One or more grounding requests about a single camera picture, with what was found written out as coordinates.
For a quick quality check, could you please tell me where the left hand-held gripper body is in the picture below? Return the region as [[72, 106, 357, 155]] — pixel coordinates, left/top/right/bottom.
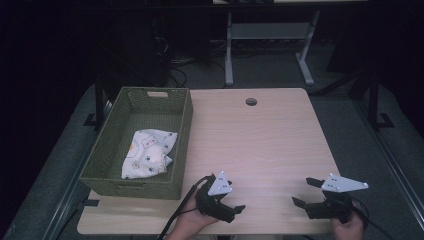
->
[[194, 170, 236, 224]]

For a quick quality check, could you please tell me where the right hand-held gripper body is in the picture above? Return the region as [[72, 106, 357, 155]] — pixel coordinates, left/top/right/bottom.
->
[[304, 172, 370, 225]]

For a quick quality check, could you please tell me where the white printed cloth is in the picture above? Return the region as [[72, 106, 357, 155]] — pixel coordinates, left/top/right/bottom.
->
[[121, 128, 179, 180]]

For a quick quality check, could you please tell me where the green woven basket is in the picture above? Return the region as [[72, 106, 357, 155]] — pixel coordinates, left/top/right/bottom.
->
[[79, 86, 194, 201]]

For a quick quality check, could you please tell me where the person's left hand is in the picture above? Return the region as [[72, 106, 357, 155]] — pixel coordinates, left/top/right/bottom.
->
[[172, 189, 219, 238]]

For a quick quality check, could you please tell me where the person's right hand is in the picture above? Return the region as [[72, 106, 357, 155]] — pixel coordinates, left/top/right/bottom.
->
[[329, 209, 367, 240]]

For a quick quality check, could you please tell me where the black metal stand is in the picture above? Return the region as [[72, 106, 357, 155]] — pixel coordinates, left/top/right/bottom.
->
[[365, 71, 396, 131], [83, 73, 113, 130]]

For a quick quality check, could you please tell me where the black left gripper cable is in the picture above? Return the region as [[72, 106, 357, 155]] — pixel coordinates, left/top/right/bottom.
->
[[156, 174, 217, 240]]

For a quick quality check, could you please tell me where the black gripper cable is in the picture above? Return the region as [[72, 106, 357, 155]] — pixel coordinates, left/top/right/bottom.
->
[[350, 196, 398, 240], [156, 174, 217, 240]]

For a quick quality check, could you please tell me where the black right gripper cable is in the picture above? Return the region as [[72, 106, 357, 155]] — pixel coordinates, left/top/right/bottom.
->
[[350, 196, 398, 240]]

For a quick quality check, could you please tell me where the bundle of floor cables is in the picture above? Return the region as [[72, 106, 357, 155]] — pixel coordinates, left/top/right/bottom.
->
[[156, 34, 231, 88]]

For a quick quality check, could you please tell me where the white metal desk frame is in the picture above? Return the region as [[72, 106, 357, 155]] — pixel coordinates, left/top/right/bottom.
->
[[224, 9, 322, 87]]

